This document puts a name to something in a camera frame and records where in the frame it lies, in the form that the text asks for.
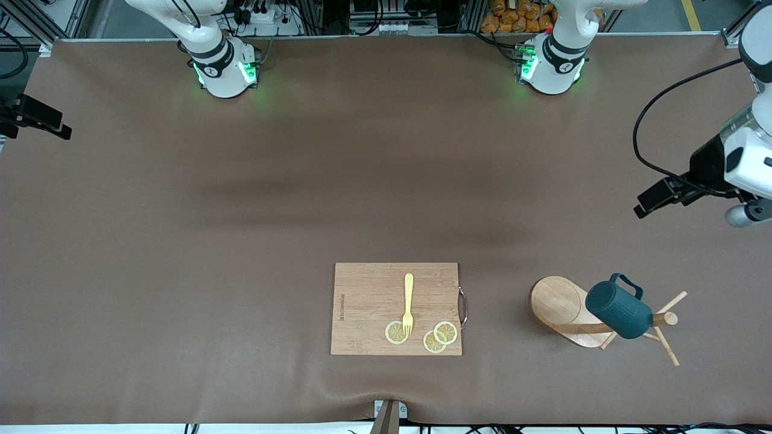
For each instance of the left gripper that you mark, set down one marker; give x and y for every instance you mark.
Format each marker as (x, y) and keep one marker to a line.
(703, 164)

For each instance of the teal ribbed mug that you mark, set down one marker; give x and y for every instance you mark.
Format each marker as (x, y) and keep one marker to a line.
(621, 313)

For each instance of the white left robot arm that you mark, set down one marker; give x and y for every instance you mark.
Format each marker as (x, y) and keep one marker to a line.
(555, 66)

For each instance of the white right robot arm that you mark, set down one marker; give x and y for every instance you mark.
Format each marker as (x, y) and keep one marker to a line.
(211, 54)

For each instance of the wooden mug tree rack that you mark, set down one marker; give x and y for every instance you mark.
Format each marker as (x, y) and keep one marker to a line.
(558, 304)

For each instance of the brown table mat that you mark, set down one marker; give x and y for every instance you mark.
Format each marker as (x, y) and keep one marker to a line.
(241, 211)

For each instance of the orange snack bag pile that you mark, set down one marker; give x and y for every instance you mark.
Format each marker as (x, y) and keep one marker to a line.
(512, 21)

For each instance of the white power strip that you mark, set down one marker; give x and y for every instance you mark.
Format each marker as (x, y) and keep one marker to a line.
(265, 18)

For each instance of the lemon slice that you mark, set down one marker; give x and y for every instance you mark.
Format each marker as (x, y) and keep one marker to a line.
(447, 331)
(393, 333)
(432, 345)

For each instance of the yellow plastic fork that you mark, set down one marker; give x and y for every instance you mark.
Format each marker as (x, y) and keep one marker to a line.
(409, 295)

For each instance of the grey equipment box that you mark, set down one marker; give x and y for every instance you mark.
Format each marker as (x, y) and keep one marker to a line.
(398, 27)

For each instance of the wooden cutting board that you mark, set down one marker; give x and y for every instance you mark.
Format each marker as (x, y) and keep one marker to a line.
(368, 301)

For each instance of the aluminium cage frame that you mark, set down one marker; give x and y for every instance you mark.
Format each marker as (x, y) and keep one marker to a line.
(45, 48)

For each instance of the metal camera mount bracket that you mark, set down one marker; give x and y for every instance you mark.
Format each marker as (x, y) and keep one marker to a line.
(386, 419)

